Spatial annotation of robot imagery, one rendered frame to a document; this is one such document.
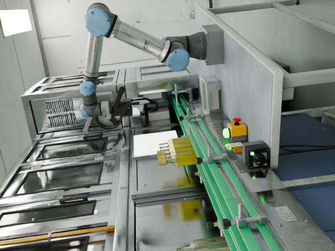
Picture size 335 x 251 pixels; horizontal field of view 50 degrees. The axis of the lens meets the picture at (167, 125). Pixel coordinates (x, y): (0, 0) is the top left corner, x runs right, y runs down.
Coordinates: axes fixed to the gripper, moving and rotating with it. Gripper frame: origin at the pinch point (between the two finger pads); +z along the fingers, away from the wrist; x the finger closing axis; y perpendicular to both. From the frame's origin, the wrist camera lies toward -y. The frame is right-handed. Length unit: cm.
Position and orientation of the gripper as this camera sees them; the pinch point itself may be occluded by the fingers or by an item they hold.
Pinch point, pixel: (146, 99)
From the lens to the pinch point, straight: 196.4
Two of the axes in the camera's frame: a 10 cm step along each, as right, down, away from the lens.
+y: 1.0, 9.4, 3.2
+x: 0.9, 3.1, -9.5
